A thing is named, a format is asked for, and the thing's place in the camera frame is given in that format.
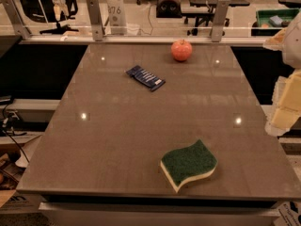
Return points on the right metal rail bracket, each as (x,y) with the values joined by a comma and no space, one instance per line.
(219,20)

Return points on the red apple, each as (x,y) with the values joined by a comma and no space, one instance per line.
(181,50)

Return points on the green and yellow sponge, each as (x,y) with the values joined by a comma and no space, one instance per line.
(188,164)

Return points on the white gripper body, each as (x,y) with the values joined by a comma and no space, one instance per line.
(293,49)

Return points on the middle metal rail bracket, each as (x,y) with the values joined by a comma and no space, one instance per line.
(95,17)

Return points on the black camera device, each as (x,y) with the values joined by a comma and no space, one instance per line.
(168,9)

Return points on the green plastic bin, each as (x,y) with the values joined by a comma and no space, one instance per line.
(270,21)

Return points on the blue rxbar blueberry wrapper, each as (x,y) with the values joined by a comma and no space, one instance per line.
(144,77)

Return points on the metal rail bracket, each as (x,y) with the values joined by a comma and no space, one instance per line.
(16,19)
(219,20)
(95,17)

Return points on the white numbered pillar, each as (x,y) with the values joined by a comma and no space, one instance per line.
(117,18)

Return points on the horizontal metal rail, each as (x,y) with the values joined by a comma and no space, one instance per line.
(250,41)

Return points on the left metal rail bracket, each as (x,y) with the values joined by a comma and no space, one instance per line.
(16,19)

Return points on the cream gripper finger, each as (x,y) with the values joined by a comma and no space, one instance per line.
(275,43)
(286,106)

